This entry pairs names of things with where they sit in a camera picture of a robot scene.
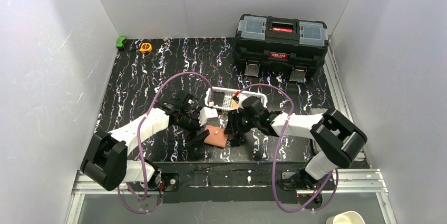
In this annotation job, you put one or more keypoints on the white plastic basket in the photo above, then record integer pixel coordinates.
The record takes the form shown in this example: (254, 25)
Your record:
(228, 98)

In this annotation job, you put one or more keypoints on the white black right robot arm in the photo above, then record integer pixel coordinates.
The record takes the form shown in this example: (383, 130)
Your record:
(339, 139)

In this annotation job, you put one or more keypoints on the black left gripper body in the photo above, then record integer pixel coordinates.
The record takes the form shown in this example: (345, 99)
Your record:
(195, 128)

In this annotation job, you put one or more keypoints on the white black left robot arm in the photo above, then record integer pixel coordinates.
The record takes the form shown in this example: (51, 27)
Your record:
(106, 159)

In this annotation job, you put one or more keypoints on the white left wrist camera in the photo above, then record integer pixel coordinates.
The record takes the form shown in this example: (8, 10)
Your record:
(207, 114)

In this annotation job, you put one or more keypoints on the white plastic cup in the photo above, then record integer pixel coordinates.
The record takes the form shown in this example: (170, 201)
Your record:
(349, 217)

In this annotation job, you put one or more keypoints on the aluminium frame rail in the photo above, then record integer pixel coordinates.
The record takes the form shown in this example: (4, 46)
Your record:
(229, 185)

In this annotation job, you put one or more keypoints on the black red toolbox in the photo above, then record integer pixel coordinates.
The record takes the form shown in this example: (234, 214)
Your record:
(296, 48)

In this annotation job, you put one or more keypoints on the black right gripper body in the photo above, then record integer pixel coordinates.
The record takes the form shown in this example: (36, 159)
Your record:
(234, 128)

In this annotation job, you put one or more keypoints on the brown leather card holder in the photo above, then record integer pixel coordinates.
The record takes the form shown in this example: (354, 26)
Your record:
(216, 136)

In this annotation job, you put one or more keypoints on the yellow tape measure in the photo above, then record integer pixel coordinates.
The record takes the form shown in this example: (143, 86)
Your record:
(145, 47)

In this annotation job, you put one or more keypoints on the black credit card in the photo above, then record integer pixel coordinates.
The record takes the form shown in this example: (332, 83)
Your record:
(219, 98)

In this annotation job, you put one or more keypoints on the orange credit card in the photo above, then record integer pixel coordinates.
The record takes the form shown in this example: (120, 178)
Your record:
(235, 102)

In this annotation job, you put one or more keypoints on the green small device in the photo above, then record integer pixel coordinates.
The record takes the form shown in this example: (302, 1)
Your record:
(120, 44)

